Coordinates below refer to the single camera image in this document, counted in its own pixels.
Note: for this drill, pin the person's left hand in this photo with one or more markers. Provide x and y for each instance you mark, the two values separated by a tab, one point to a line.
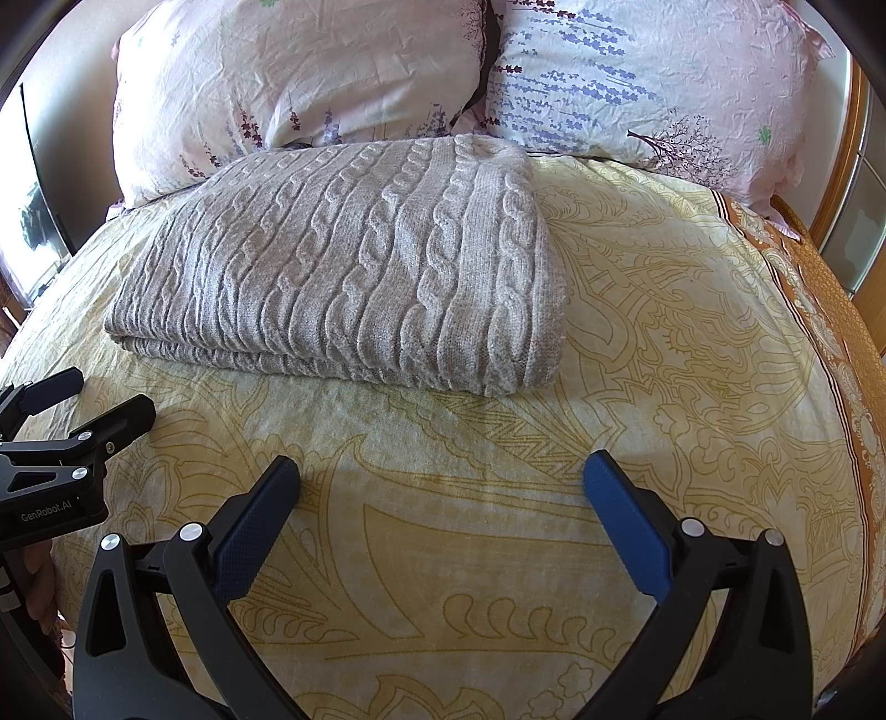
40	578

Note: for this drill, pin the yellow patterned bed sheet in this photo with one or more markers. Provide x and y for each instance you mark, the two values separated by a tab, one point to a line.
554	519

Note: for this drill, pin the lavender print pillow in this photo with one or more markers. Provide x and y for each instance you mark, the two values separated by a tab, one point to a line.
623	83

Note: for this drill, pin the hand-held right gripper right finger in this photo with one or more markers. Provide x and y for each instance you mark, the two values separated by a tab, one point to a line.
626	529

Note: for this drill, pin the black flat screen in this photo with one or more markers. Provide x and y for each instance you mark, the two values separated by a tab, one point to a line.
43	208

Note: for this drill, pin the wooden bed headboard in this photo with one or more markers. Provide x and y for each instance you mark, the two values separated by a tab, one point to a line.
857	118

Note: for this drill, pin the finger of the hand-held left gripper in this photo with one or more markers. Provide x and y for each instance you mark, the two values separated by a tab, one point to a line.
121	419
45	391

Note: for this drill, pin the grey glass panel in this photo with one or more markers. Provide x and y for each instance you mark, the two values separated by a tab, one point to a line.
862	242

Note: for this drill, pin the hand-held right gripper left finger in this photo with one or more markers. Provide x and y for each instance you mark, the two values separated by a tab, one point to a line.
253	533

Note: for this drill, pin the pink floral pillow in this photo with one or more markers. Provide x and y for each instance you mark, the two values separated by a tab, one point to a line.
277	69

